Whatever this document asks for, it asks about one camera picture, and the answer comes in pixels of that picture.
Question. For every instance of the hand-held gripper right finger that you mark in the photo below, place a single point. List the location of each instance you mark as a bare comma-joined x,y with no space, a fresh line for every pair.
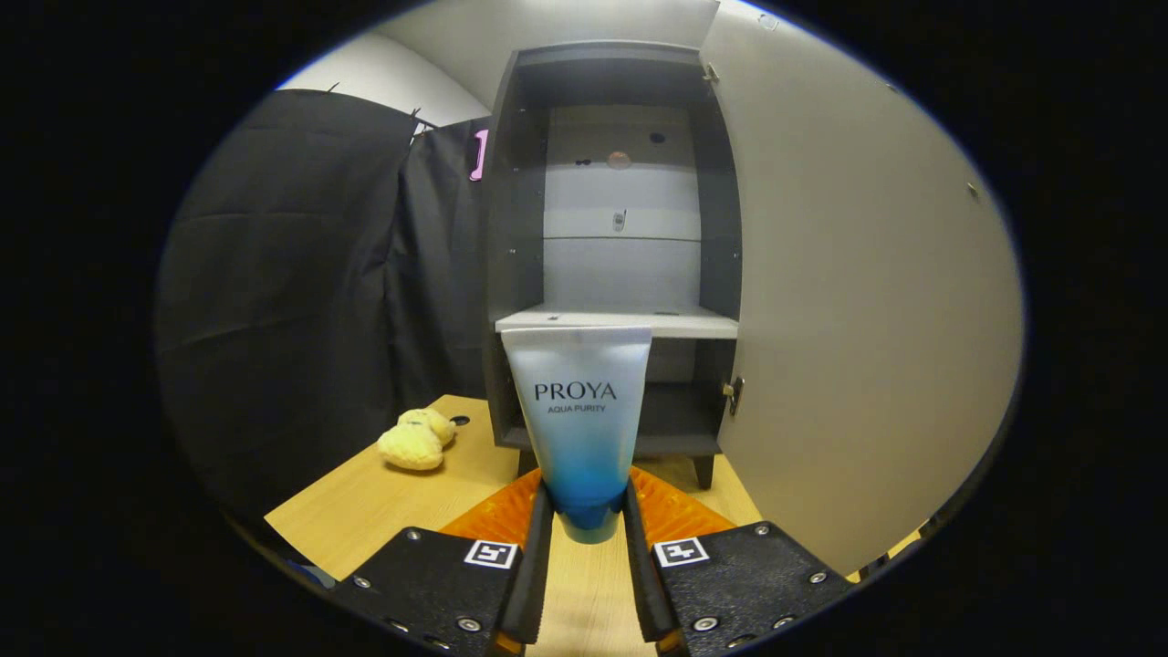
643,575

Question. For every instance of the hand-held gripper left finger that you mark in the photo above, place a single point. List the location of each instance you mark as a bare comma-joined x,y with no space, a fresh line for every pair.
534,575

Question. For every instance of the white blue cosmetic tube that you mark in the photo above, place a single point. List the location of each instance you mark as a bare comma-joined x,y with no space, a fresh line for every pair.
579,429

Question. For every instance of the grey cabinet door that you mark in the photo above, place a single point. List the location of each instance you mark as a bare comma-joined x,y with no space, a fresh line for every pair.
867,319

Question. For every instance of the yellow plush toy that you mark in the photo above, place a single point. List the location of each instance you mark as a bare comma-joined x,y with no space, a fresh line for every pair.
412,445

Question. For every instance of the small blue object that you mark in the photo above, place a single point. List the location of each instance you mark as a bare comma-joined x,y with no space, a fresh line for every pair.
319,575

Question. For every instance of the grey cabinet shelf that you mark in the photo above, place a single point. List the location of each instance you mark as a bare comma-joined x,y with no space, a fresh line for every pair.
675,322

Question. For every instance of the dark grey cabinet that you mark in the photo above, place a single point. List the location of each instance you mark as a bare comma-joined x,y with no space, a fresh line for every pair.
520,228

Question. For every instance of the black backdrop cloth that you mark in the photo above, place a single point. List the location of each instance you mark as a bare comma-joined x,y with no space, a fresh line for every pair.
274,319

